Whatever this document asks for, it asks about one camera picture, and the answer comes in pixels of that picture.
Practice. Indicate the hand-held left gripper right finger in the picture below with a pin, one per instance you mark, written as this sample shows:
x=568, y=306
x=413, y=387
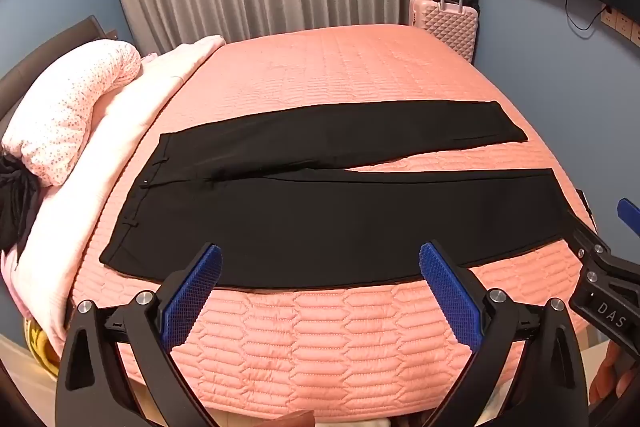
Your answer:
x=450, y=297

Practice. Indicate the pale pink blanket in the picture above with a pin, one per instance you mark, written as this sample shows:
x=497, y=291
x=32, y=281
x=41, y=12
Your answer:
x=100, y=147

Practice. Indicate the white floral pillow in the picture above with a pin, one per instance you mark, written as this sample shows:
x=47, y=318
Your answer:
x=65, y=107

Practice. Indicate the white wall socket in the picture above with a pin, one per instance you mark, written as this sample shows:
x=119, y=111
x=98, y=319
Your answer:
x=622, y=24

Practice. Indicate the black cloth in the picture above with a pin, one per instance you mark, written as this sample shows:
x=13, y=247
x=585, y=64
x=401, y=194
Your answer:
x=15, y=207

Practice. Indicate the pink quilted bed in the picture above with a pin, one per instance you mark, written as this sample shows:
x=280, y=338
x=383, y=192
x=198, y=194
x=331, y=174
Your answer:
x=350, y=72

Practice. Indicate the pink suitcase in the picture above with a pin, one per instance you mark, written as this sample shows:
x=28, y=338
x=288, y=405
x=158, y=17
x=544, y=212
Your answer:
x=450, y=27

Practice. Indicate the black pants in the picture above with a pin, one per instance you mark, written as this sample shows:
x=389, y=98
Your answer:
x=300, y=227

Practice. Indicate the person's right hand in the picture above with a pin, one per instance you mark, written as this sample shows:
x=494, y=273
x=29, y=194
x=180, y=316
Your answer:
x=612, y=372

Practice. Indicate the yellow bag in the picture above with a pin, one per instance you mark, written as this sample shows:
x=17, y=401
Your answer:
x=40, y=347

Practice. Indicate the white bedside cabinet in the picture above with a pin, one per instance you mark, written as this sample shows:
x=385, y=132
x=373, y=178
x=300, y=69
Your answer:
x=20, y=367

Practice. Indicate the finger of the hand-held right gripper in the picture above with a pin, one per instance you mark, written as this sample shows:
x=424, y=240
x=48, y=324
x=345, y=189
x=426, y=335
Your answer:
x=628, y=217
x=590, y=243

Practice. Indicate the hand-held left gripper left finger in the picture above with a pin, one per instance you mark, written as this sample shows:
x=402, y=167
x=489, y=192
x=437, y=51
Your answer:
x=199, y=292

